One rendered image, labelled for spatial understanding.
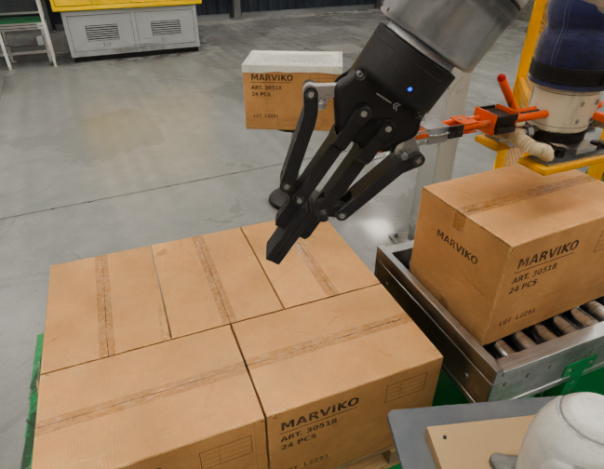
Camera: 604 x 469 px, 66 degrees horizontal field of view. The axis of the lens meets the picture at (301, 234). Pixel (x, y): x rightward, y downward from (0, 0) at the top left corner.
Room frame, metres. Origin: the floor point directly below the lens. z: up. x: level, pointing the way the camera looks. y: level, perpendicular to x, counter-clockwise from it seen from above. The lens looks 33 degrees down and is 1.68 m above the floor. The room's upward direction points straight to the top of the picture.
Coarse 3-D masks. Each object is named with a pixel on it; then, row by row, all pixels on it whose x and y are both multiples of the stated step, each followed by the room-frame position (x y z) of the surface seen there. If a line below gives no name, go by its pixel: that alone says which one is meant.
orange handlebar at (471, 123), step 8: (600, 104) 1.39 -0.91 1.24; (536, 112) 1.30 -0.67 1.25; (544, 112) 1.31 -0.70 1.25; (600, 112) 1.30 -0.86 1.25; (448, 120) 1.23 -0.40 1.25; (456, 120) 1.22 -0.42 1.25; (464, 120) 1.22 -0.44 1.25; (472, 120) 1.22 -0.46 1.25; (488, 120) 1.23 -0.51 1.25; (520, 120) 1.27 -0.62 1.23; (528, 120) 1.28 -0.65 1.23; (600, 120) 1.27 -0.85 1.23; (464, 128) 1.19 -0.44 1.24; (472, 128) 1.20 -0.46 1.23; (416, 136) 1.13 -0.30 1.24; (424, 136) 1.14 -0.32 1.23
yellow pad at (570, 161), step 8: (600, 144) 1.34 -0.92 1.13; (560, 152) 1.24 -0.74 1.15; (568, 152) 1.28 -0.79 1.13; (592, 152) 1.28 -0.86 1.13; (600, 152) 1.28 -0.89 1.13; (520, 160) 1.25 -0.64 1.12; (528, 160) 1.23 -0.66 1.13; (536, 160) 1.23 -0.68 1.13; (560, 160) 1.22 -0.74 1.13; (568, 160) 1.22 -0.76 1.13; (576, 160) 1.23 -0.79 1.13; (584, 160) 1.23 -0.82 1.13; (592, 160) 1.24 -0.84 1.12; (600, 160) 1.25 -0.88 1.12; (536, 168) 1.19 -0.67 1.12; (544, 168) 1.18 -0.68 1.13; (552, 168) 1.18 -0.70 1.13; (560, 168) 1.19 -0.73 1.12; (568, 168) 1.20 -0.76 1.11
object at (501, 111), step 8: (496, 104) 1.32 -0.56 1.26; (480, 112) 1.27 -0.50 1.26; (488, 112) 1.25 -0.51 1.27; (496, 112) 1.28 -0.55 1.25; (504, 112) 1.28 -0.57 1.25; (512, 112) 1.26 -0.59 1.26; (480, 120) 1.26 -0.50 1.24; (496, 120) 1.22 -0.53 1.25; (504, 120) 1.22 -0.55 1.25; (512, 120) 1.23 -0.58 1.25; (480, 128) 1.26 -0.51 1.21; (488, 128) 1.23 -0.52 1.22; (496, 128) 1.22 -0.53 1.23; (504, 128) 1.22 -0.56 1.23; (512, 128) 1.23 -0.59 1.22
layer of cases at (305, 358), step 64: (128, 256) 1.57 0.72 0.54; (192, 256) 1.57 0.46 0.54; (256, 256) 1.57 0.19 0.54; (320, 256) 1.57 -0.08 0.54; (64, 320) 1.18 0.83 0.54; (128, 320) 1.18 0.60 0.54; (192, 320) 1.18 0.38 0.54; (256, 320) 1.18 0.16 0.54; (320, 320) 1.18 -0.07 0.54; (384, 320) 1.18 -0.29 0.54; (64, 384) 0.91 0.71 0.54; (128, 384) 0.91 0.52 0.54; (192, 384) 0.91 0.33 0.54; (256, 384) 0.91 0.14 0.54; (320, 384) 0.91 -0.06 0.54; (384, 384) 0.94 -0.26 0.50; (64, 448) 0.71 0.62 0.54; (128, 448) 0.71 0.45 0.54; (192, 448) 0.72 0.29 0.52; (256, 448) 0.79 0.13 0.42; (320, 448) 0.86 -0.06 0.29
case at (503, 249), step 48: (432, 192) 1.38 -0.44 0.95; (480, 192) 1.38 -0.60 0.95; (528, 192) 1.38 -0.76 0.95; (576, 192) 1.38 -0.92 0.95; (432, 240) 1.33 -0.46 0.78; (480, 240) 1.15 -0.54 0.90; (528, 240) 1.09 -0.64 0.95; (576, 240) 1.18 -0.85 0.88; (432, 288) 1.29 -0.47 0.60; (480, 288) 1.11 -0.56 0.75; (528, 288) 1.11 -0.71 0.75; (576, 288) 1.23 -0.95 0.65; (480, 336) 1.07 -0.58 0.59
